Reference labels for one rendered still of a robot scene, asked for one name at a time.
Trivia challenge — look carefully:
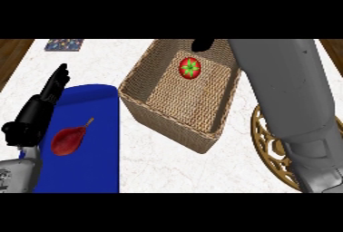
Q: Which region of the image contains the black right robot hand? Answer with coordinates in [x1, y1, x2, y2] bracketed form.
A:
[191, 39, 216, 53]

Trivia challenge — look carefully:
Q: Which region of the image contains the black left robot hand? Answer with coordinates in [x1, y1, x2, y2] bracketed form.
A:
[0, 63, 72, 148]

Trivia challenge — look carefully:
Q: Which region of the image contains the red tomato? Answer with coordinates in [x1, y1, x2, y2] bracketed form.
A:
[179, 56, 202, 81]

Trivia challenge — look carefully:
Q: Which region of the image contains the blue placemat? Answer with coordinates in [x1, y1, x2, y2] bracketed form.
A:
[31, 83, 121, 194]

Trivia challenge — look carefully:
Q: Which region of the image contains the brown wicker basket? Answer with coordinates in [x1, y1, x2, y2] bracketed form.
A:
[117, 39, 242, 155]

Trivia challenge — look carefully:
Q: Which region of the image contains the dark patterned mat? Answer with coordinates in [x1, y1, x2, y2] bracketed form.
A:
[43, 39, 86, 53]

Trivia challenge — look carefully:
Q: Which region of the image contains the round gold trivet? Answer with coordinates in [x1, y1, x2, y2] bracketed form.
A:
[250, 103, 343, 192]

